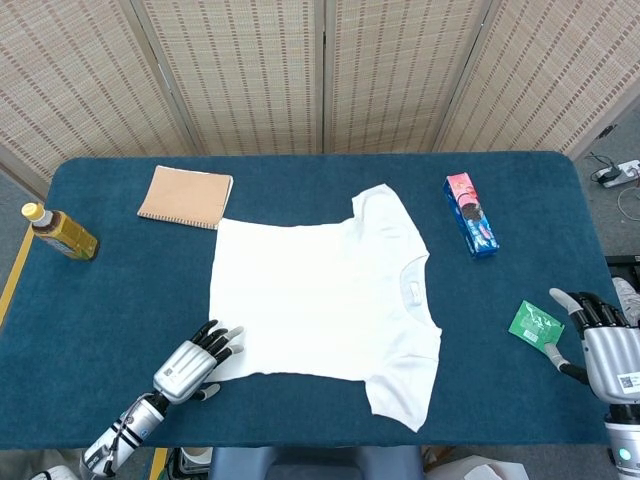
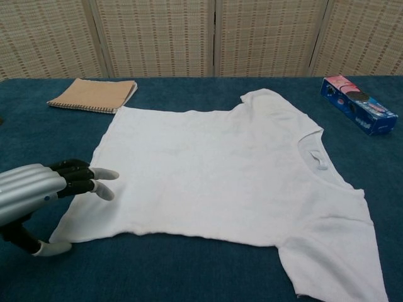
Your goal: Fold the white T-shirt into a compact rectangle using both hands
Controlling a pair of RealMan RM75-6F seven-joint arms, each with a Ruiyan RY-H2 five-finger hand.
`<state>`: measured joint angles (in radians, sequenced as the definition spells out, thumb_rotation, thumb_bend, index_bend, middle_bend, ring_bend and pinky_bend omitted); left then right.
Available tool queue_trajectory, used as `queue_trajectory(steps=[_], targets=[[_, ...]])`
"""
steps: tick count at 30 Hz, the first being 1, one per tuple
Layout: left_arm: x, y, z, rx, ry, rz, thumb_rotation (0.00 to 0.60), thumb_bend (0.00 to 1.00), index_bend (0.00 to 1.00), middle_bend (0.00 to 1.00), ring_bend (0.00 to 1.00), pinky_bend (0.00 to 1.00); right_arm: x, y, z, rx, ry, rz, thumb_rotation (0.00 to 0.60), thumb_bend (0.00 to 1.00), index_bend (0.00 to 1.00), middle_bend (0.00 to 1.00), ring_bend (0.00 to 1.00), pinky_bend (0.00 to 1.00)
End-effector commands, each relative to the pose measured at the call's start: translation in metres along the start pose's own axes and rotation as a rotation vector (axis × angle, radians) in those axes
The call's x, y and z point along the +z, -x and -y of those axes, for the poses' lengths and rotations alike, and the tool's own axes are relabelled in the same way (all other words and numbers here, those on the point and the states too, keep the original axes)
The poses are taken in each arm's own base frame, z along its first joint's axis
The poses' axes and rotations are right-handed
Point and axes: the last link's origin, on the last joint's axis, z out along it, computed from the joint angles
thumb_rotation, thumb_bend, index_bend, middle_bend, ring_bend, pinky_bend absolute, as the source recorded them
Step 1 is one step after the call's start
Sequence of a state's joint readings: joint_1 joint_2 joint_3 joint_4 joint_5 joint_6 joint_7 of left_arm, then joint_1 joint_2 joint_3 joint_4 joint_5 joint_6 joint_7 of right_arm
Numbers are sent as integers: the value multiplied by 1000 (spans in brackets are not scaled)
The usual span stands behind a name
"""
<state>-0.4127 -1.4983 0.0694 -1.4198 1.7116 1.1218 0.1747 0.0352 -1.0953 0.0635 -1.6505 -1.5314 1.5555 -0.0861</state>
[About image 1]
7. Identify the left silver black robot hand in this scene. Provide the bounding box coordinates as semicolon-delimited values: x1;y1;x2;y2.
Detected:
152;319;246;405

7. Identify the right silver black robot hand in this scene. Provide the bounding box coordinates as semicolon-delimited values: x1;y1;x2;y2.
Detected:
542;287;640;404

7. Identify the white T-shirt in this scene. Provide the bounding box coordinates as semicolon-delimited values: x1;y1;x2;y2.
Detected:
207;183;445;434

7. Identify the grey sneaker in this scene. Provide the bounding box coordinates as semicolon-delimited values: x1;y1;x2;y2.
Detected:
612;277;640;346

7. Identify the green snack packet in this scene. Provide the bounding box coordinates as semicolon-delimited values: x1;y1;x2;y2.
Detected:
508;299;566;359

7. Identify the white tape roll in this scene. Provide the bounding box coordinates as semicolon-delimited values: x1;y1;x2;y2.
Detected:
178;446;214;476

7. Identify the black equipment base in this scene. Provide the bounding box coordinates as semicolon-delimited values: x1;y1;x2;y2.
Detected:
604;254;640;281

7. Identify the white paper sheet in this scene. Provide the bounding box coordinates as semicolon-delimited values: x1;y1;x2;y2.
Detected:
429;459;529;480

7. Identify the brown spiral notebook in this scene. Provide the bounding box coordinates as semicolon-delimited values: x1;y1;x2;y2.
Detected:
136;165;235;232

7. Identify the tea bottle with yellow cap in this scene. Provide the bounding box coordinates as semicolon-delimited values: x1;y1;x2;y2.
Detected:
20;202;100;262

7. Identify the white power strip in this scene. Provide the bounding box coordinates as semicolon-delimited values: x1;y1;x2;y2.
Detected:
597;159;640;189

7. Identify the blue cookie box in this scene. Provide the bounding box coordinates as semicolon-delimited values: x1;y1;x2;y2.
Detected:
441;172;501;260

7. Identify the blue table cover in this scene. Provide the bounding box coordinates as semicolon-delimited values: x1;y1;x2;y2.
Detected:
0;151;626;451

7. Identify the beige woven folding screen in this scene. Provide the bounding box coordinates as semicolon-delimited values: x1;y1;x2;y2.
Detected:
0;0;640;184

